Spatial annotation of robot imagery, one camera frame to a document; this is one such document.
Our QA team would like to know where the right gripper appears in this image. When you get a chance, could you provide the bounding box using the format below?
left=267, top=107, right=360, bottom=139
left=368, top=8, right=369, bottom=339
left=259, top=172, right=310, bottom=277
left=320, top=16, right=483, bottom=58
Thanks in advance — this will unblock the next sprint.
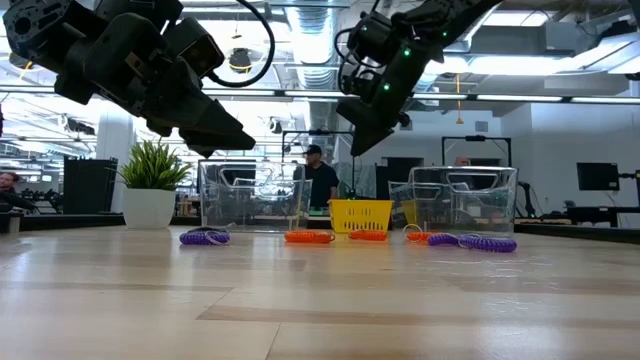
left=335, top=19, right=445, bottom=157

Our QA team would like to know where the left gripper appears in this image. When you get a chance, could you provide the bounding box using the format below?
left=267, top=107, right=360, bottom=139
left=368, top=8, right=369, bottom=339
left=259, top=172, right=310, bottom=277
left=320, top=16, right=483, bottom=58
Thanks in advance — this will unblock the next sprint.
left=53, top=0, right=257, bottom=159

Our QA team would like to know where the purple spring keychain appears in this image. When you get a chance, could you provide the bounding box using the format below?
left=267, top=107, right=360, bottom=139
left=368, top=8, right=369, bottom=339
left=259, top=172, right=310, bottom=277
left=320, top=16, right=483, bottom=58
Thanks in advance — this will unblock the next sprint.
left=178, top=228, right=232, bottom=247
left=427, top=233, right=519, bottom=254

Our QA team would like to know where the orange spring keychain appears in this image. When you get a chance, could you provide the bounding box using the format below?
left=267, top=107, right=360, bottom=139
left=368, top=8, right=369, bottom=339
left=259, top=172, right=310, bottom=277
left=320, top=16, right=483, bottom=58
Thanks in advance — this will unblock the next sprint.
left=402, top=223, right=439, bottom=245
left=348, top=229, right=389, bottom=243
left=283, top=229, right=336, bottom=245

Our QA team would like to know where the clear plastic bin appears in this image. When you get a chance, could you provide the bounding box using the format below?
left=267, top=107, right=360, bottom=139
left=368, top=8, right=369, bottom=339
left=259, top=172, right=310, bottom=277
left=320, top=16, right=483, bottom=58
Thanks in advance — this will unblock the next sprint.
left=198, top=159, right=314, bottom=234
left=388, top=165, right=519, bottom=238

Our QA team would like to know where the black round ceiling fixture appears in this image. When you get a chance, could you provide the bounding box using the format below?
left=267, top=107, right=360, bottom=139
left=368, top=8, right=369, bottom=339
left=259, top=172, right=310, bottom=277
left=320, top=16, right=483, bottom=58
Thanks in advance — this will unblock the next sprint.
left=228, top=47, right=254, bottom=75

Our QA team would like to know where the green plant in white pot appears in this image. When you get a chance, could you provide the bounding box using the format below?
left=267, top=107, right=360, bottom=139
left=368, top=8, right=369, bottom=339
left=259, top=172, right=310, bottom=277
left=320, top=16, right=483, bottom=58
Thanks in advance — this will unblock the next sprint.
left=117, top=138, right=194, bottom=230

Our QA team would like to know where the yellow plastic basket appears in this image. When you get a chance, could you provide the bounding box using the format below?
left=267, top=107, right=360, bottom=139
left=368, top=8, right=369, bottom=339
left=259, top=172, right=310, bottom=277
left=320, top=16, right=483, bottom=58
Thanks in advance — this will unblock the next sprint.
left=328, top=198, right=395, bottom=235

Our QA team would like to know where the black cabinet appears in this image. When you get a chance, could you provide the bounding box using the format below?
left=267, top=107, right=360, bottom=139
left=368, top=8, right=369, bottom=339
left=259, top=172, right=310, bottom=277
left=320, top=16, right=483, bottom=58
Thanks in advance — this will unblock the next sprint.
left=63, top=157, right=119, bottom=215

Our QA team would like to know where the long ceiling light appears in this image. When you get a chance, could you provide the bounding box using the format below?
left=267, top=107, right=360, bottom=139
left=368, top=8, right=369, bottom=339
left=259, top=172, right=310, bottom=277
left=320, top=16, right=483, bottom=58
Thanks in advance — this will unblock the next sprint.
left=569, top=96, right=640, bottom=105
left=475, top=93, right=564, bottom=103

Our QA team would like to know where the black monitor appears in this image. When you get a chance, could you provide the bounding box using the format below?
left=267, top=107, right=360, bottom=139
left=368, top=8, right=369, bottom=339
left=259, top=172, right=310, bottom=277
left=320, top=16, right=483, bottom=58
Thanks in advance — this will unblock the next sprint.
left=576, top=162, right=621, bottom=192

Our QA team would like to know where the black background desk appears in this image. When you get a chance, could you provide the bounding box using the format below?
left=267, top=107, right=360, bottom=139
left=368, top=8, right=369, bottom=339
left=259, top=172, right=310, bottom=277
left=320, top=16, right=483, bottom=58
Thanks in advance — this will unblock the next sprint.
left=564, top=204, right=640, bottom=226

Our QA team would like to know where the black camera cable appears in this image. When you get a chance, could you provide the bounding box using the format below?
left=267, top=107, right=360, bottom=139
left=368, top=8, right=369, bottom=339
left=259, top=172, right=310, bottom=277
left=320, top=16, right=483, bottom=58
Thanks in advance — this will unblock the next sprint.
left=333, top=27, right=362, bottom=96
left=205, top=0, right=277, bottom=89

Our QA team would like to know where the silver ventilation duct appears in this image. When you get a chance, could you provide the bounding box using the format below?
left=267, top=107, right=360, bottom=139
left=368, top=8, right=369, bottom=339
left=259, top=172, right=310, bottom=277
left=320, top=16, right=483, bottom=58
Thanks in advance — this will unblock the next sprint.
left=287, top=0, right=342, bottom=134

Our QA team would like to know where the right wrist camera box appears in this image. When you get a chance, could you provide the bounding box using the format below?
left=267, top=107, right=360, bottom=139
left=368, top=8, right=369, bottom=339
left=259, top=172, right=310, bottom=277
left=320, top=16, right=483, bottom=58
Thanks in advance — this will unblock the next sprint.
left=347, top=12, right=396, bottom=66

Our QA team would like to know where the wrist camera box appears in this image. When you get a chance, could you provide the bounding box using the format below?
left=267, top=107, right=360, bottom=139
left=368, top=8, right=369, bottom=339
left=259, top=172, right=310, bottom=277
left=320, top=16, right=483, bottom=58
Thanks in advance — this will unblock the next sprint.
left=162, top=17, right=226, bottom=80
left=347, top=12, right=396, bottom=66

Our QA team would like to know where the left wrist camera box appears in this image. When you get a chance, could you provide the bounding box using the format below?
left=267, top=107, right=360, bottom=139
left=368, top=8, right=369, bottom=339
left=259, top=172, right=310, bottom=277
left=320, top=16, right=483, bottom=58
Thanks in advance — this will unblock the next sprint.
left=162, top=17, right=226, bottom=80

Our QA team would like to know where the yellow hanging cord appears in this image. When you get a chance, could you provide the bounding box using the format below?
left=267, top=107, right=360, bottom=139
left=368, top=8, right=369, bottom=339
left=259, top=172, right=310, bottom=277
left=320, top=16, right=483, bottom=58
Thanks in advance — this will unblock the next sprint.
left=454, top=73, right=465, bottom=125

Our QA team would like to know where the black aluminium table frame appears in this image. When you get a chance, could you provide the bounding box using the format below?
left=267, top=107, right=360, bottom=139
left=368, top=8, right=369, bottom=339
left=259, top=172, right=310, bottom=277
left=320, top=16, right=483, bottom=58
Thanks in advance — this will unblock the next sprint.
left=0, top=213, right=640, bottom=245

